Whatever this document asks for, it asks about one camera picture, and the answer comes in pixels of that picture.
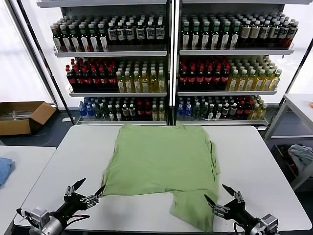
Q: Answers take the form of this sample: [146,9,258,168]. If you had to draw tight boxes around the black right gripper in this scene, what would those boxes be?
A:
[204,184,262,228]

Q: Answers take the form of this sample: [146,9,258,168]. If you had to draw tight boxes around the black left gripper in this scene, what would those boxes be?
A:
[51,178,107,222]

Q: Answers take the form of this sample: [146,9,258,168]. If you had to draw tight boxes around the green t-shirt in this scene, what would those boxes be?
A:
[101,121,222,233]

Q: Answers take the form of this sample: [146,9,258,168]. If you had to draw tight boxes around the red item in bin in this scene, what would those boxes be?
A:
[285,153,298,172]

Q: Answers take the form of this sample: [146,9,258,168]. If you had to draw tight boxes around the blue folded cloth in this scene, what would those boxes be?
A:
[0,157,16,187]

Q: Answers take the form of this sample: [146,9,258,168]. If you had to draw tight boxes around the grey white crumpled cloth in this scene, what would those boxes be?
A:
[288,144,313,176]

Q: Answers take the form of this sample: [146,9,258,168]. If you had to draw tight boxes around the cola bottle red cap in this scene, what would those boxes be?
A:
[179,65,189,91]
[98,66,109,92]
[196,65,205,91]
[82,67,92,92]
[144,102,153,121]
[237,100,246,119]
[90,66,100,92]
[136,102,145,121]
[244,100,253,120]
[212,65,222,91]
[74,66,85,92]
[187,65,197,91]
[204,65,214,91]
[221,65,231,91]
[66,66,77,92]
[107,65,117,92]

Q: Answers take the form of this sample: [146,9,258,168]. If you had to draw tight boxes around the open cardboard box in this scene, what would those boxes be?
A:
[0,101,57,137]

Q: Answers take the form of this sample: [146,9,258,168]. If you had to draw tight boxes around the clear plastic packaging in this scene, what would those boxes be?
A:
[9,110,35,121]

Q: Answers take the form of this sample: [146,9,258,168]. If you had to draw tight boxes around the grey bottle shelf unit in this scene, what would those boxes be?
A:
[36,0,176,126]
[172,0,313,128]

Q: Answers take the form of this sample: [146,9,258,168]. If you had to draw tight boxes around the dark bottle green cap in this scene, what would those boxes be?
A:
[69,23,81,52]
[230,21,241,49]
[191,21,201,49]
[97,22,109,52]
[88,22,99,52]
[79,23,90,52]
[181,21,191,49]
[221,21,231,49]
[60,23,71,52]
[51,24,63,53]
[201,21,211,49]
[211,21,221,49]

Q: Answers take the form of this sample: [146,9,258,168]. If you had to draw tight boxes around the dark bottle blue white label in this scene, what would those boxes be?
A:
[116,21,126,46]
[107,21,117,46]
[135,21,146,46]
[269,21,281,48]
[286,21,299,48]
[125,21,135,46]
[146,21,156,46]
[155,20,165,46]
[260,20,271,48]
[278,21,291,48]

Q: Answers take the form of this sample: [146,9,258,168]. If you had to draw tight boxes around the dark bottle beige label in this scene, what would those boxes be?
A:
[240,20,252,48]
[250,20,262,48]

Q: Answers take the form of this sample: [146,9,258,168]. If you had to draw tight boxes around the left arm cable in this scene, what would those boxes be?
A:
[66,214,90,225]

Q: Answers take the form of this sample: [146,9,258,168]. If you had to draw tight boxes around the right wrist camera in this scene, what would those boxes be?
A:
[260,214,279,231]

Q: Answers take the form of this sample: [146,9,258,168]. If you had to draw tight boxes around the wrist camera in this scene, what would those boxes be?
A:
[260,214,279,231]
[16,207,51,227]

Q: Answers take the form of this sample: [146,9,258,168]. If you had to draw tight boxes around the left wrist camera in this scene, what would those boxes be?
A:
[16,207,51,227]

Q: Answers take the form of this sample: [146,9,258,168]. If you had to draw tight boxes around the grey frame side table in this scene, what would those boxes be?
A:
[264,93,313,191]

